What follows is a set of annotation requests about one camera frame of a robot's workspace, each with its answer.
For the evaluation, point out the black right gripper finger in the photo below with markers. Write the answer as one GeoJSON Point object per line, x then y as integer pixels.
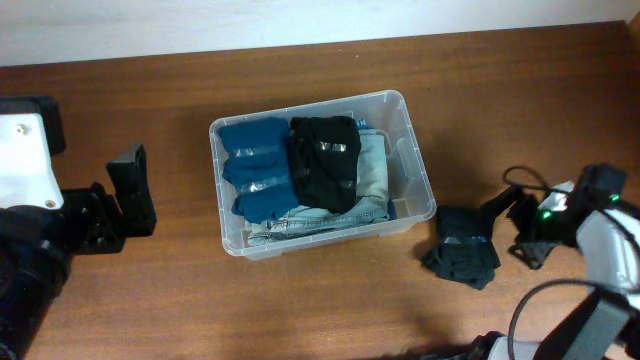
{"type": "Point", "coordinates": [533, 243]}
{"type": "Point", "coordinates": [491, 209]}

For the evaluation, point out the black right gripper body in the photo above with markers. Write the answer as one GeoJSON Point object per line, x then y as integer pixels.
{"type": "Point", "coordinates": [553, 229]}

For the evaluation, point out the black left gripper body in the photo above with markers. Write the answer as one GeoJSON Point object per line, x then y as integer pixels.
{"type": "Point", "coordinates": [95, 215]}

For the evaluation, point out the small black taped garment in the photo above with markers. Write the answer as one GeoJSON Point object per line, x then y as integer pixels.
{"type": "Point", "coordinates": [465, 252]}

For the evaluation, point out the light blue jeans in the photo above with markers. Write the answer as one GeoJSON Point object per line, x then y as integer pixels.
{"type": "Point", "coordinates": [372, 198]}

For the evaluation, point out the dark blue jeans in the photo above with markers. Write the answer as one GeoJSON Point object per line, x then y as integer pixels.
{"type": "Point", "coordinates": [363, 125]}

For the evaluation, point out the teal taped garment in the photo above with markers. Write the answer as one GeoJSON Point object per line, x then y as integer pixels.
{"type": "Point", "coordinates": [258, 168]}

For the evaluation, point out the clear plastic storage container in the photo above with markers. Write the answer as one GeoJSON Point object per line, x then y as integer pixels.
{"type": "Point", "coordinates": [409, 187]}

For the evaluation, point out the large black taped garment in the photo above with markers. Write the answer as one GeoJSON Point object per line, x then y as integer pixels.
{"type": "Point", "coordinates": [323, 156]}

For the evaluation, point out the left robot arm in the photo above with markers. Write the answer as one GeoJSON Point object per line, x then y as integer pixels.
{"type": "Point", "coordinates": [30, 283]}

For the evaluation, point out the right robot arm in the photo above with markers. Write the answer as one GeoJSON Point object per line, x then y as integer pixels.
{"type": "Point", "coordinates": [608, 240]}

